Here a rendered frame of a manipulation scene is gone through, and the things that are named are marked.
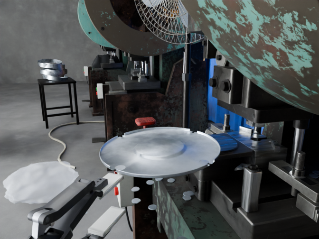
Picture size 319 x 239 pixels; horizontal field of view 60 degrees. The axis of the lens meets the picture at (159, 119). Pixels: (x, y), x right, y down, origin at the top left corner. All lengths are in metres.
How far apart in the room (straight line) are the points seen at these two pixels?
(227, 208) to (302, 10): 0.52
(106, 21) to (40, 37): 5.38
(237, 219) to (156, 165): 0.20
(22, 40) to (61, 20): 1.01
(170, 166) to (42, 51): 6.78
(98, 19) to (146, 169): 1.47
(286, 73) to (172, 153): 0.41
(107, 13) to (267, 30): 1.74
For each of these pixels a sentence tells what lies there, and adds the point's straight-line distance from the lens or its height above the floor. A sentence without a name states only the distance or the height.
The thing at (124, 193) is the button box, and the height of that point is 0.55.
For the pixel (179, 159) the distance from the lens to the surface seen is 0.62.
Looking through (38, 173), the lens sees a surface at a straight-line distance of 2.02.
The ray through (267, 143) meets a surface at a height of 0.78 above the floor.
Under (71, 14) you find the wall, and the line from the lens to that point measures 7.22.
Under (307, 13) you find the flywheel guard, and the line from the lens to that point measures 0.20.
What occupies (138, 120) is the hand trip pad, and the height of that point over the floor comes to 0.76.
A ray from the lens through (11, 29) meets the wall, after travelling 7.35.
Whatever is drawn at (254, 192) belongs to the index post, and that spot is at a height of 0.75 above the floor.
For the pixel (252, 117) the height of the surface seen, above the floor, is 0.87.
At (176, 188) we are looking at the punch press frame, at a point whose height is 0.65.
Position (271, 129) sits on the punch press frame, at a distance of 1.02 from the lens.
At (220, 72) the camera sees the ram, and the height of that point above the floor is 0.96.
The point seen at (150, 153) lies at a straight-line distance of 0.64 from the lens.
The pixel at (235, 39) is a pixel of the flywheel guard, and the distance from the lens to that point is 0.29.
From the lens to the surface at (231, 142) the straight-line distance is 0.73.
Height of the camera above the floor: 1.04
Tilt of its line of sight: 16 degrees down
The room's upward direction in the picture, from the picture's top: straight up
